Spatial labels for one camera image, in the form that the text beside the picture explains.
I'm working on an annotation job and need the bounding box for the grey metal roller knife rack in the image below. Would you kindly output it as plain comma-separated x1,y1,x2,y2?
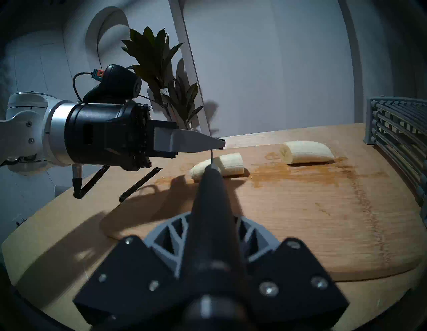
364,97,427,227

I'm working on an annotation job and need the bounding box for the black handled kitchen knife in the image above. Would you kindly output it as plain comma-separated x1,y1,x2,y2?
178,149,254,331

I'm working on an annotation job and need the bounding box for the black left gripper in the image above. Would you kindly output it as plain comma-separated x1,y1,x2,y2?
65,100,226,171

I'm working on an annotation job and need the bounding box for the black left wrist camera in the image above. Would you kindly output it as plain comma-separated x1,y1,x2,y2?
83,64,142,104

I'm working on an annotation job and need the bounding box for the wooden cutting board black handle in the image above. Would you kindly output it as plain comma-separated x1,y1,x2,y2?
100,128,426,282

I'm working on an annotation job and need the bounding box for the peeled pale banana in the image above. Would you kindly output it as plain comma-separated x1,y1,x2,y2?
189,159,221,182

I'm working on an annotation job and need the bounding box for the tall green potted plant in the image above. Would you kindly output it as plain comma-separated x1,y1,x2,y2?
121,26,204,130

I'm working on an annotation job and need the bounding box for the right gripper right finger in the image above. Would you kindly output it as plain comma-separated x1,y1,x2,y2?
234,215,350,327

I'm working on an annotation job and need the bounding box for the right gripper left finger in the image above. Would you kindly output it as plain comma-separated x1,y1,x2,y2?
73,213,192,327

